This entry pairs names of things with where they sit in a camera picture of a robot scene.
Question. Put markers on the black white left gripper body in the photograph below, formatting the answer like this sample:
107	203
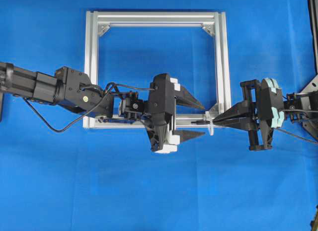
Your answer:
159	112

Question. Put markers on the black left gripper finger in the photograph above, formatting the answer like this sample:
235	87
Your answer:
185	98
185	135

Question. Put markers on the black base plate left edge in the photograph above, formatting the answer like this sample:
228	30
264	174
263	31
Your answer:
1	104

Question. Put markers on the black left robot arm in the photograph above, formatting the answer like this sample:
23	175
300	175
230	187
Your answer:
74	91

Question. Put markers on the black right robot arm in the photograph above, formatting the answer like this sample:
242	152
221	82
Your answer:
301	107

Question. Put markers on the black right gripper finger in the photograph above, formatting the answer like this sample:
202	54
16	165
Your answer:
242	109
246	124

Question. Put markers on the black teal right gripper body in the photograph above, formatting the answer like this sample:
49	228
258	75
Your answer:
265	102

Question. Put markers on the silver aluminium extrusion frame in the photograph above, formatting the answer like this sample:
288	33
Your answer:
213	23

